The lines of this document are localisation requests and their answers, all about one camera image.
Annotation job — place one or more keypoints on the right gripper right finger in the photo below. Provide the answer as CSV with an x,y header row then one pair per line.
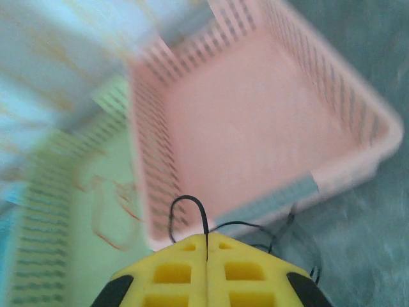
x,y
249,288

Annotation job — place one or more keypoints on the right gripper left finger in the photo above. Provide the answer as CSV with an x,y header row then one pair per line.
x,y
172,288

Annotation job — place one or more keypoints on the green plastic basket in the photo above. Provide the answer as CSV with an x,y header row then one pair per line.
x,y
96,272

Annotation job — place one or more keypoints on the pink plastic basket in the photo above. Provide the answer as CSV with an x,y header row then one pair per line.
x,y
249,128

